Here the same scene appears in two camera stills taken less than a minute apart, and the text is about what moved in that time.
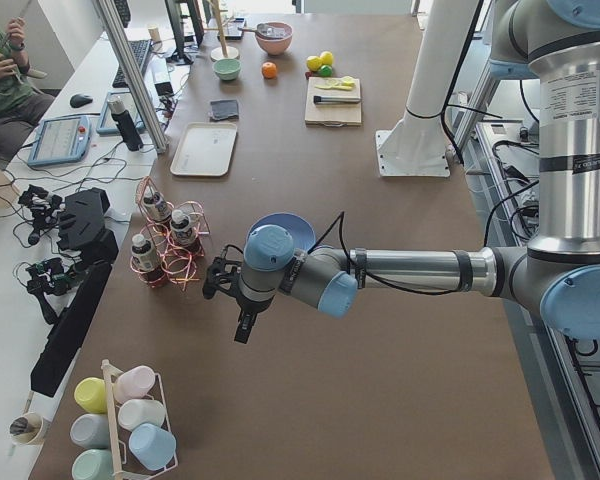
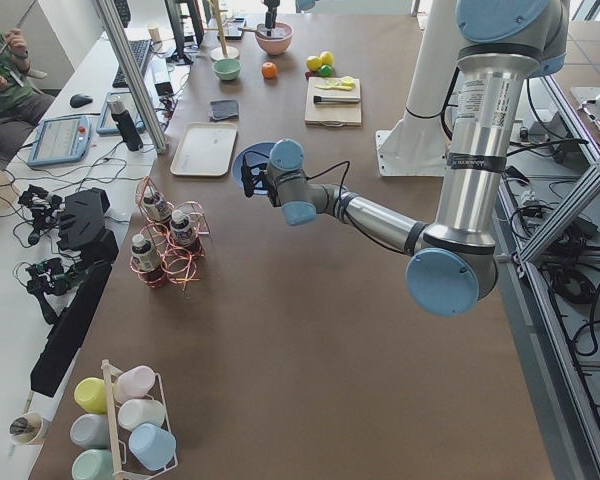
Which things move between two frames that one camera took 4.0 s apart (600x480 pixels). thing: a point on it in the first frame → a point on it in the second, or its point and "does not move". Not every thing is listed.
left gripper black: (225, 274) → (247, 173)
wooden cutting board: (332, 114) does not move
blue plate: (302, 233) → (253, 155)
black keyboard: (140, 49) does not move
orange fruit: (269, 70) does not move
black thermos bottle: (125, 124) does not move
